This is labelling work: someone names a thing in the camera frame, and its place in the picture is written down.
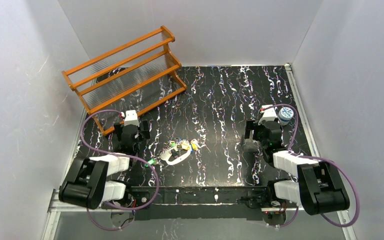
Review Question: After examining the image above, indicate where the orange wooden shelf rack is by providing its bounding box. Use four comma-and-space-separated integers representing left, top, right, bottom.
62, 25, 188, 136

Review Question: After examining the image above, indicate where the green key tag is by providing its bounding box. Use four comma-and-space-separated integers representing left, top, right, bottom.
147, 158, 156, 165

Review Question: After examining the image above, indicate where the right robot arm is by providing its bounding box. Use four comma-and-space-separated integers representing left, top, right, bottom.
244, 120, 350, 215

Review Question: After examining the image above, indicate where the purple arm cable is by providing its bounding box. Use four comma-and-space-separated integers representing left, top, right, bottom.
79, 109, 160, 232
261, 103, 361, 229

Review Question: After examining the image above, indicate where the yellow key tag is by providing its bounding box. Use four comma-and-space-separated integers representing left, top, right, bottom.
177, 141, 191, 151

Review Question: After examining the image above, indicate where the white green small box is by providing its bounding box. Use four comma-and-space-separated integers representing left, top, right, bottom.
259, 104, 277, 116

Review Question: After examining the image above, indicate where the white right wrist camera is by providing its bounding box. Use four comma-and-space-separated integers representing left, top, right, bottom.
257, 112, 279, 126

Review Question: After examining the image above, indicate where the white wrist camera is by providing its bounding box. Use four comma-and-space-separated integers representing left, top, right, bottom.
257, 112, 279, 126
122, 110, 140, 127

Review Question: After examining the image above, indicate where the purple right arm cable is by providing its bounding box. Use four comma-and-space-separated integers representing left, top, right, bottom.
261, 103, 361, 229

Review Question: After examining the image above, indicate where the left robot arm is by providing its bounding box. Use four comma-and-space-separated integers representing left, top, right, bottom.
58, 120, 150, 209

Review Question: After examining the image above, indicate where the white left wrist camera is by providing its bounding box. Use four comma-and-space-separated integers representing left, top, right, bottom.
122, 110, 140, 127

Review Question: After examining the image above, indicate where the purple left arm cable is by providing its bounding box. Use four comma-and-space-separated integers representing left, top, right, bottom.
79, 109, 160, 232

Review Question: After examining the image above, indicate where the blue white round tin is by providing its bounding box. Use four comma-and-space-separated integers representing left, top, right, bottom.
277, 107, 295, 126

